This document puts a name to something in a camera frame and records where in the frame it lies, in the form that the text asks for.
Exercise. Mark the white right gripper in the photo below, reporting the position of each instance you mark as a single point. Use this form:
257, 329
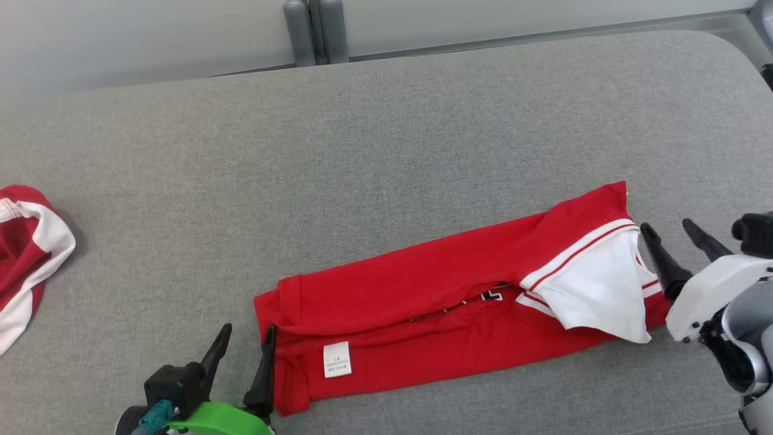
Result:
706, 296

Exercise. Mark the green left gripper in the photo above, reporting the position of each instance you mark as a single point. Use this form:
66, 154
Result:
223, 422

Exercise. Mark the red and white shirt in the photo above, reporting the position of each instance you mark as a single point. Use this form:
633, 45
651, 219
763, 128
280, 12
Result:
423, 284

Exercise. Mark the red white striped jersey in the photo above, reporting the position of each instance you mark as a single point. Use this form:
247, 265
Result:
18, 254

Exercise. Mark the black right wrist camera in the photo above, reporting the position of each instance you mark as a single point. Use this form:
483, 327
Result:
755, 235

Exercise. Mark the teal left camera connector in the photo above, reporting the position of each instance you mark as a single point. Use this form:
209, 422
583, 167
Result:
157, 417

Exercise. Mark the grey single metal post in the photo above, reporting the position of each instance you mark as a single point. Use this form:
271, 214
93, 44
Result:
762, 21

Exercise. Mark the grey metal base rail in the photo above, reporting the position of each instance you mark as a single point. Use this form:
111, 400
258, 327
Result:
543, 36

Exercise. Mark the grey double metal post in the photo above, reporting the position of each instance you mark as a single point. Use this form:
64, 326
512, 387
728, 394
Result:
317, 30

